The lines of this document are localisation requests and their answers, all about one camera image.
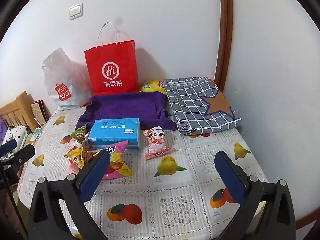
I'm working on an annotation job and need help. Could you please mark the yellow triangular snack packet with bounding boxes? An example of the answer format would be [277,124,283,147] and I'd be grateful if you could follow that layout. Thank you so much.
[65,147,86,169]

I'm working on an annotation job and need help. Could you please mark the pink yellow sweet potato sticks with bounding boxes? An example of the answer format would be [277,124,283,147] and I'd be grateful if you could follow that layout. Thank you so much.
[102,140,132,180]

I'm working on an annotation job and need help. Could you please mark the panda snack packet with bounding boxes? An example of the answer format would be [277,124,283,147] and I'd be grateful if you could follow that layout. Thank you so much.
[143,126,172,160]

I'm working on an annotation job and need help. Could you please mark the green snack packet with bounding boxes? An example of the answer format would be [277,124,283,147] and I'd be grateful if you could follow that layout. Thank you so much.
[71,124,87,143]

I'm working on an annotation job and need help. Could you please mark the wooden furniture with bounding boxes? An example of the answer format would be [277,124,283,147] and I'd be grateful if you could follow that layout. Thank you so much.
[0,91,39,132]

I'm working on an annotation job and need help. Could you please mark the patterned box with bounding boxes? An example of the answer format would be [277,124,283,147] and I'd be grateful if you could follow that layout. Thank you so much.
[30,99,49,127]

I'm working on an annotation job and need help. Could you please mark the white plastic Miniso bag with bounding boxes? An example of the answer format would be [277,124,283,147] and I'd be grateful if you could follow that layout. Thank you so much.
[41,48,91,110]

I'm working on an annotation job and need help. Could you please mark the fruit print tablecloth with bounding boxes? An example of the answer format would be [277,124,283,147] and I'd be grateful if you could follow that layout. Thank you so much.
[17,106,269,240]

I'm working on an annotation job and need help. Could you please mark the blue tissue pack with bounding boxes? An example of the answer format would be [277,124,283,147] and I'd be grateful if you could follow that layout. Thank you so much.
[88,118,141,149]

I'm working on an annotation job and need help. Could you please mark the red paper shopping bag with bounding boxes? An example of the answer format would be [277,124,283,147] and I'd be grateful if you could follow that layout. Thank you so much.
[84,25,139,95]

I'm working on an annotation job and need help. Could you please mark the grey checked star cloth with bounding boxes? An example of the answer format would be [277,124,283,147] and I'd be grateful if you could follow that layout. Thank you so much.
[163,77,242,136]

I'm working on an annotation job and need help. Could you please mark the purple towel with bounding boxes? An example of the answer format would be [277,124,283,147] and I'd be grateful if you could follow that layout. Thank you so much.
[76,92,177,131]

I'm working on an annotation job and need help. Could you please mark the yellow chips bag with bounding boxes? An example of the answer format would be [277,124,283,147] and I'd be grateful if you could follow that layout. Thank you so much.
[139,80,165,94]

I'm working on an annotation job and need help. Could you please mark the white wall switch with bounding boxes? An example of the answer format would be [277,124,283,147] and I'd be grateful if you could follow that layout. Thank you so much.
[69,3,84,21]

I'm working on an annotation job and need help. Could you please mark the brown wooden door frame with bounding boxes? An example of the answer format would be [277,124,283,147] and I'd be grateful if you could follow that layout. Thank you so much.
[214,0,233,92]

